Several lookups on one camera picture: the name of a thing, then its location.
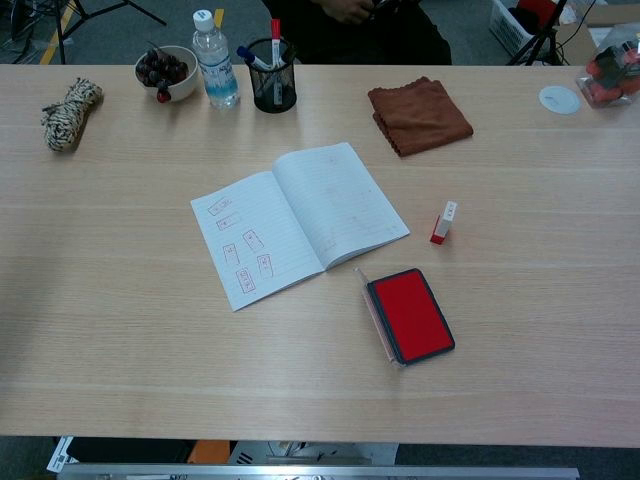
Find cardboard box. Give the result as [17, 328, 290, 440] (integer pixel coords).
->
[548, 3, 640, 67]

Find aluminium rail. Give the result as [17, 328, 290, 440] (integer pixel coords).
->
[56, 462, 582, 480]

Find clear bag of red items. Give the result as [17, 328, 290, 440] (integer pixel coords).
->
[574, 24, 640, 111]

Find black tripod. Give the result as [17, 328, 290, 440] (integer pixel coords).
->
[9, 0, 169, 66]
[505, 0, 572, 68]

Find open lined notebook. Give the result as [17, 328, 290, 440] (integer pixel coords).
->
[190, 142, 412, 314]

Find white round cable cover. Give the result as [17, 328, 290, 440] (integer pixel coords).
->
[538, 84, 583, 117]

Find clear plastic water bottle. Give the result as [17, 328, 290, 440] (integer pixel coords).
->
[191, 8, 242, 112]

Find person in black clothes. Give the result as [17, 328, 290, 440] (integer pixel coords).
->
[260, 0, 454, 67]

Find black mesh pen holder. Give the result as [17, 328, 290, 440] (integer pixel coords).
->
[244, 37, 298, 115]

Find small red white stamp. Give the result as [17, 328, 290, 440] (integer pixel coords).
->
[430, 200, 460, 247]

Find blue capped marker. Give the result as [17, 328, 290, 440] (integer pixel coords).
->
[236, 45, 275, 72]

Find red capped marker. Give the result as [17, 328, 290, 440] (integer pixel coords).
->
[269, 18, 283, 69]

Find black and white rope bundle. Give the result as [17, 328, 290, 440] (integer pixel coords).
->
[40, 77, 105, 154]

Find orange object under table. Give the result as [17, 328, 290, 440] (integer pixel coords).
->
[188, 439, 238, 466]

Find white printed paper tag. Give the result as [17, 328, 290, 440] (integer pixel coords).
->
[45, 435, 77, 474]

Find red ink pad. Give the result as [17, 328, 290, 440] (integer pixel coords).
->
[353, 267, 457, 369]

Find dark grape bunch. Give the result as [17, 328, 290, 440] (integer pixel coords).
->
[135, 47, 191, 88]

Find white plastic basket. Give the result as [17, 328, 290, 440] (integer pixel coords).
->
[488, 0, 552, 58]

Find white bowl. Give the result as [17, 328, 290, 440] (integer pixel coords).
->
[134, 45, 199, 104]

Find brown folded cloth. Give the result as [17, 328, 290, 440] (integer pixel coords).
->
[367, 75, 475, 159]

